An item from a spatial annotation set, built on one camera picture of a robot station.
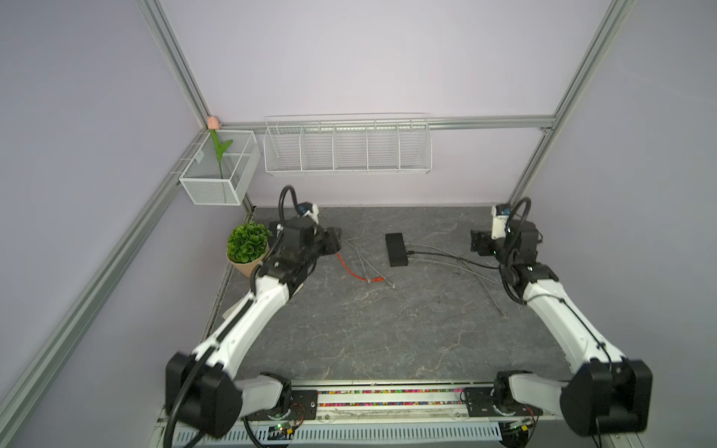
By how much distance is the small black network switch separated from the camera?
3.42 feet

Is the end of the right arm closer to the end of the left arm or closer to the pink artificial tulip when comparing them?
the end of the left arm

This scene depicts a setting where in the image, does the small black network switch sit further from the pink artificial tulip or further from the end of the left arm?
the pink artificial tulip

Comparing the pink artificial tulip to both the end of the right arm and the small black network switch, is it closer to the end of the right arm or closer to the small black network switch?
the small black network switch

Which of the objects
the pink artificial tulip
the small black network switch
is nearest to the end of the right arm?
the small black network switch

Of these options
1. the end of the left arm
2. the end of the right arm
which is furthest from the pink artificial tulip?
the end of the right arm
